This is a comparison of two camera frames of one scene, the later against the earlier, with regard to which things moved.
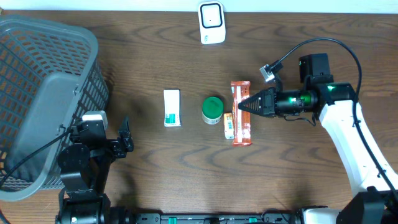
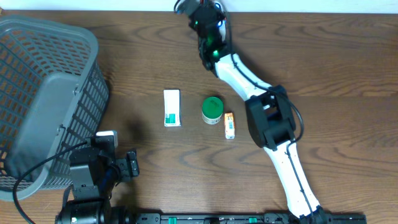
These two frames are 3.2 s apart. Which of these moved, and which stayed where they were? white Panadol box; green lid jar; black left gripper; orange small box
Moved: black left gripper
Stayed: green lid jar; white Panadol box; orange small box
